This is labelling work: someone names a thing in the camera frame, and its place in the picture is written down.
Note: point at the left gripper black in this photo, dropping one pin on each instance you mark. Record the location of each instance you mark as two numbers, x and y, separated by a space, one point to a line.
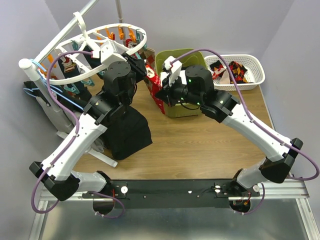
137 65

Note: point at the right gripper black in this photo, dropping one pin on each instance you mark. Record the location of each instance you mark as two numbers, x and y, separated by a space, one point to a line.
165 94

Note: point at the red santa sock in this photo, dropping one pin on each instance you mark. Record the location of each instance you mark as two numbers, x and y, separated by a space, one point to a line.
153 84

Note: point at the brown argyle sock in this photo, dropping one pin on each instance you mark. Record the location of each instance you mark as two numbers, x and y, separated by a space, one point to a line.
149 56

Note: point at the red sock with grey toe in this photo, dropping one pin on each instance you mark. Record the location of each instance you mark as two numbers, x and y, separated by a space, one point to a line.
225 78

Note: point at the white round sock hanger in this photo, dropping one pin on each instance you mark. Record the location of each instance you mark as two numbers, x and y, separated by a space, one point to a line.
97 46

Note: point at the argyle sock red yellow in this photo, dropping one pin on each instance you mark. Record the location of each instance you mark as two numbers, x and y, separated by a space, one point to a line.
238 71
217 69

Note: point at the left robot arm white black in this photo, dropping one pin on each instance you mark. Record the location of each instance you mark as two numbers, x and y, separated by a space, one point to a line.
109 116

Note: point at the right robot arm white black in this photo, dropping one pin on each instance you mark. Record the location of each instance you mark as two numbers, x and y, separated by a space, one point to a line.
221 106

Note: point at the white folded cloth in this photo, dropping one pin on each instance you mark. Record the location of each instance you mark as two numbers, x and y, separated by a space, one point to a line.
177 76

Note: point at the green plastic bin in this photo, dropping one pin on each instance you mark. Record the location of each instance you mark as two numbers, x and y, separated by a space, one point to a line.
196 58

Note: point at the black garment pile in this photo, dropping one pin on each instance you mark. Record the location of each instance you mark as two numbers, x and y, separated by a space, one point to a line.
128 135

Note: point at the white perforated basket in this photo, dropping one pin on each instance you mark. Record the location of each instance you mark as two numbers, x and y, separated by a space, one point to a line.
254 75

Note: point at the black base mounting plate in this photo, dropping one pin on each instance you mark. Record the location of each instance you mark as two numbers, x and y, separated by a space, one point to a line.
178 193

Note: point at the white drying rack stand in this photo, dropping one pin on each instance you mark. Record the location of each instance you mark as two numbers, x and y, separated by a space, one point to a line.
56 115

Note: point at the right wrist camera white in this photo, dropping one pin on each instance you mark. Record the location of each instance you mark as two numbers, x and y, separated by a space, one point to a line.
170 65

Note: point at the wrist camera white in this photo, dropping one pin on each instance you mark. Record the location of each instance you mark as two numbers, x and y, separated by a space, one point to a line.
170 65
107 54

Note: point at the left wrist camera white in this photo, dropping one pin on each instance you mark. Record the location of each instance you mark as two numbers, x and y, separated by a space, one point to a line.
107 54

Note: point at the aluminium frame rail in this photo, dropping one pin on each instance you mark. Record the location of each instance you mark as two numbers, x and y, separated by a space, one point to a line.
280 212

